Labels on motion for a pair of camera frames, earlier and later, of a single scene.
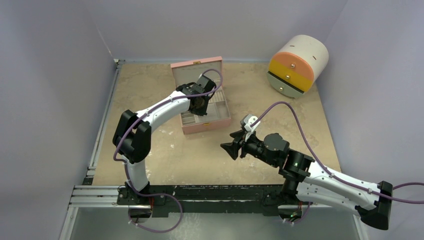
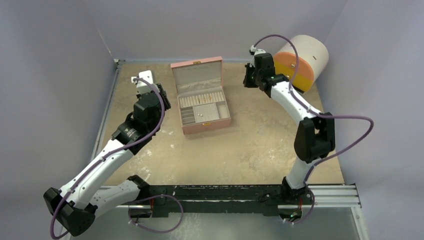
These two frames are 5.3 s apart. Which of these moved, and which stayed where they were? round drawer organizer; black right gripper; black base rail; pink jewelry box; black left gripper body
Moved: black left gripper body; black right gripper
Stayed: round drawer organizer; black base rail; pink jewelry box
